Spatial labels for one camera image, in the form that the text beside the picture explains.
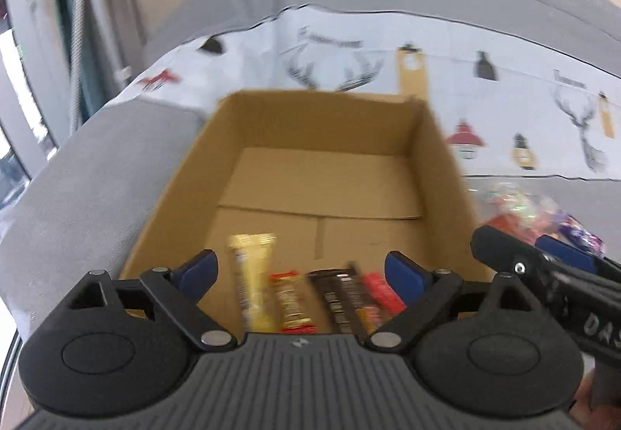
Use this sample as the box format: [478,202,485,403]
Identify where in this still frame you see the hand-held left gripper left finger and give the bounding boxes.
[62,250,234,352]

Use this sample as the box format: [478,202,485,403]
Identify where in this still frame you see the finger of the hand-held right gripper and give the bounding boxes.
[536,234,605,274]
[470,225,559,286]

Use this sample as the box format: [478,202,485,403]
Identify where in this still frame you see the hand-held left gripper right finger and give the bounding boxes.
[365,251,540,353]

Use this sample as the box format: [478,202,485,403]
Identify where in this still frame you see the pile of colourful snacks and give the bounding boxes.
[470,182,607,257]

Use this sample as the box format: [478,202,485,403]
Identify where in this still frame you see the gold snack bar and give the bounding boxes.
[227,232,278,334]

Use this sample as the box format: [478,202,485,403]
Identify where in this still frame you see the dark brown snack bar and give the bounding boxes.
[307,267,378,346]

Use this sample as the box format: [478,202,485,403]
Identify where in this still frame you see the red and brown snack bar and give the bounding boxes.
[268,270,319,335]

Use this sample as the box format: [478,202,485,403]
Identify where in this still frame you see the brown cardboard box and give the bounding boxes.
[119,89,496,335]

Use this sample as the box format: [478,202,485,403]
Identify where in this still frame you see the person's right hand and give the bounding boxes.
[569,369,602,422]

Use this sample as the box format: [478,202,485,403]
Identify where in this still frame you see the white printed cloth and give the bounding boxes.
[120,4,621,181]

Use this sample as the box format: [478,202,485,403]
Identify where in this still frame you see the hanging grey curtain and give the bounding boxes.
[67,0,94,132]

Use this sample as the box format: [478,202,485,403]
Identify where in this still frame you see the window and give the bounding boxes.
[0,0,66,203]

